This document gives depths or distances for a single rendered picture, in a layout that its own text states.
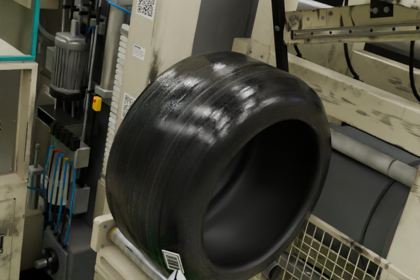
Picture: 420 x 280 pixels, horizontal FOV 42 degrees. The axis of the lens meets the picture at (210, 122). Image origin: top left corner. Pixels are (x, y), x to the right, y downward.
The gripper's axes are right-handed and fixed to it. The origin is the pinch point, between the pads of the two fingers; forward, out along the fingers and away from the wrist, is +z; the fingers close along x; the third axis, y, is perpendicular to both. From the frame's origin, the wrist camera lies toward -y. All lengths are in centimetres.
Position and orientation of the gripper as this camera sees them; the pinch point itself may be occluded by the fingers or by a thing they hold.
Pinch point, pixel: (176, 274)
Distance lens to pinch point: 119.6
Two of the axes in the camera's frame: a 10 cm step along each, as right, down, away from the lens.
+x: 9.7, -0.9, -2.0
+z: 0.4, -8.3, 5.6
